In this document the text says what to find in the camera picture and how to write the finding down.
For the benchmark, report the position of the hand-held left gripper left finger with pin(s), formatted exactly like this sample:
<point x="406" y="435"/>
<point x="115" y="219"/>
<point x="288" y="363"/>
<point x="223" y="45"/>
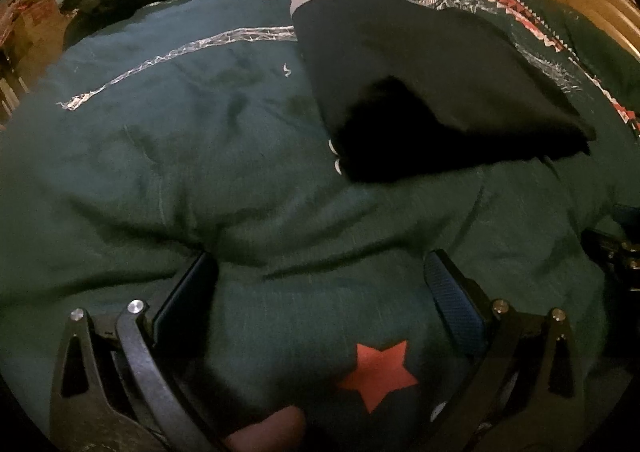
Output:
<point x="185" y="299"/>

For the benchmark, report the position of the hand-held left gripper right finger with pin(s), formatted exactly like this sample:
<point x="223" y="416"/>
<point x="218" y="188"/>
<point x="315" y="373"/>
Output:
<point x="454" y="304"/>

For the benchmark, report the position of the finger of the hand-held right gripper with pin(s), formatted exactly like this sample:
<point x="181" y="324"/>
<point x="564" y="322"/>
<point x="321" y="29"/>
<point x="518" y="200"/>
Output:
<point x="629" y="216"/>
<point x="620" y="259"/>

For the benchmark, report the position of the black garment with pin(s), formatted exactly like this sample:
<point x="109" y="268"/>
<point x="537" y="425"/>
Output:
<point x="425" y="72"/>

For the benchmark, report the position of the person's left hand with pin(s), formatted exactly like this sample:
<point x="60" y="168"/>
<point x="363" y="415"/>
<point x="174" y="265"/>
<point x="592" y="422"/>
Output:
<point x="270" y="432"/>

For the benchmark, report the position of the green printed blanket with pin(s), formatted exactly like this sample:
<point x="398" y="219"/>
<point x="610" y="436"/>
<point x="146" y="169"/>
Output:
<point x="200" y="157"/>

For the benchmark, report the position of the pile of household clutter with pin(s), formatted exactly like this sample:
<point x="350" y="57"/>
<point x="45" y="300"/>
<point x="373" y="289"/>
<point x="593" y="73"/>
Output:
<point x="32" y="17"/>

